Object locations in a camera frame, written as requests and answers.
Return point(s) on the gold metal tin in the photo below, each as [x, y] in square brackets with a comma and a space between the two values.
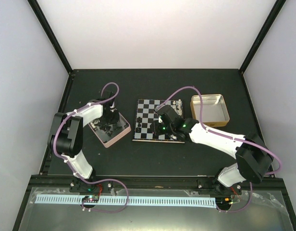
[214, 113]

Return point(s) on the pink metal tin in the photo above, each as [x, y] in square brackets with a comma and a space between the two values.
[109, 133]

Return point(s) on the left circuit board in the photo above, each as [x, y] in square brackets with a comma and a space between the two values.
[90, 199]

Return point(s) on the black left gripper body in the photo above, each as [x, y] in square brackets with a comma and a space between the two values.
[110, 119]

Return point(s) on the black chess piece on board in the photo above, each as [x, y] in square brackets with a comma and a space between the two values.
[139, 122]

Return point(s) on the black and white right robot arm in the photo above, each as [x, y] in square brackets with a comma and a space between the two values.
[252, 157]

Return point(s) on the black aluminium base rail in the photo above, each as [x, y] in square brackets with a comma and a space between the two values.
[205, 185]

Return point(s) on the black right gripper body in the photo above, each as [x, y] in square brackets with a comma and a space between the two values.
[169, 129]

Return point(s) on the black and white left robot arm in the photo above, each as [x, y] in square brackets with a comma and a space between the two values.
[66, 133]

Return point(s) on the black and white chessboard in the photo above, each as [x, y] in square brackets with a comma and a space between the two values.
[146, 110]

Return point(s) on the light blue slotted cable duct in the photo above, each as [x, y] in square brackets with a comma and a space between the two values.
[130, 200]

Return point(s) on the right circuit board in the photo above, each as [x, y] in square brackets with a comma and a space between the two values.
[227, 201]

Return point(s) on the circuit board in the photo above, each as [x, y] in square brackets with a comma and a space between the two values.
[90, 199]
[227, 201]

